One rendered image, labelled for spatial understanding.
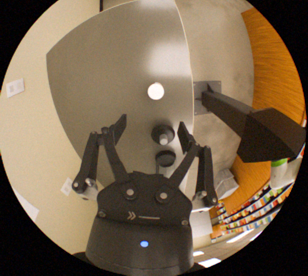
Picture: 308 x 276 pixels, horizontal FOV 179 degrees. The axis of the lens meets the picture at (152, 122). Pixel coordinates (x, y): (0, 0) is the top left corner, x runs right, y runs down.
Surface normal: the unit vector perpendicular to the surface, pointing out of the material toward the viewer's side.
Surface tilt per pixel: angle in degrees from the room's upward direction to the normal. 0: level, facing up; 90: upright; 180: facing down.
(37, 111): 90
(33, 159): 90
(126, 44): 0
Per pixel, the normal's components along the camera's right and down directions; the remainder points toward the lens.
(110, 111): -0.05, 0.45
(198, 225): -0.15, -0.89
